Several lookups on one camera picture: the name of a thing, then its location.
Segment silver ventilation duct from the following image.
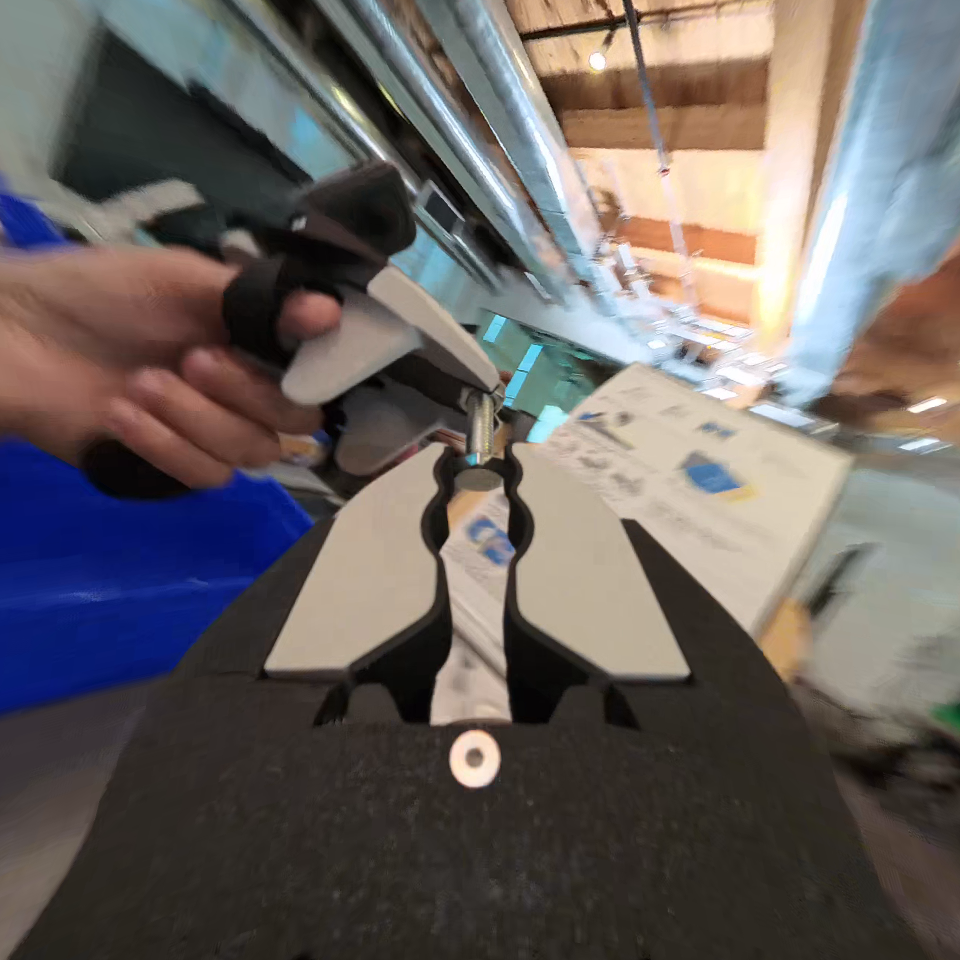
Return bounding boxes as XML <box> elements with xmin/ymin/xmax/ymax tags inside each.
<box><xmin>315</xmin><ymin>0</ymin><xmax>511</xmax><ymax>286</ymax></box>
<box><xmin>420</xmin><ymin>0</ymin><xmax>601</xmax><ymax>301</ymax></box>

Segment large black screen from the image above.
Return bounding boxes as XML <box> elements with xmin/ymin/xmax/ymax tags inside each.
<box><xmin>56</xmin><ymin>33</ymin><xmax>316</xmax><ymax>226</ymax></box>

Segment silver hex bolt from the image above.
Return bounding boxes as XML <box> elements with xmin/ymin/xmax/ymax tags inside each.
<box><xmin>453</xmin><ymin>390</ymin><xmax>505</xmax><ymax>492</ymax></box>

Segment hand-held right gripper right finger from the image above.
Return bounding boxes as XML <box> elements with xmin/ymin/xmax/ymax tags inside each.
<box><xmin>502</xmin><ymin>444</ymin><xmax>691</xmax><ymax>725</ymax></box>

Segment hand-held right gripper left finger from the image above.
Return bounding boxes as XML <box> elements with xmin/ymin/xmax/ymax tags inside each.
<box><xmin>264</xmin><ymin>444</ymin><xmax>456</xmax><ymax>725</ymax></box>

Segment person's left hand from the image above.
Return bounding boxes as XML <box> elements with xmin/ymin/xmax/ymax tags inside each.
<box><xmin>0</xmin><ymin>243</ymin><xmax>342</xmax><ymax>489</ymax></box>

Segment white framed ceiling vent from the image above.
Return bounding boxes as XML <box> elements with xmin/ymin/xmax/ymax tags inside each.
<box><xmin>416</xmin><ymin>183</ymin><xmax>470</xmax><ymax>245</ymax></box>

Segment printed instruction sheet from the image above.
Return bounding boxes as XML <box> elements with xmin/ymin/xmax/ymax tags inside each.
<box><xmin>442</xmin><ymin>363</ymin><xmax>852</xmax><ymax>725</ymax></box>

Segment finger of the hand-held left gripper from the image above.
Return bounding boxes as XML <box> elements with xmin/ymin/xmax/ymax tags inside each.
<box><xmin>281</xmin><ymin>266</ymin><xmax>504</xmax><ymax>408</ymax></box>
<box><xmin>333</xmin><ymin>381</ymin><xmax>464</xmax><ymax>477</ymax></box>

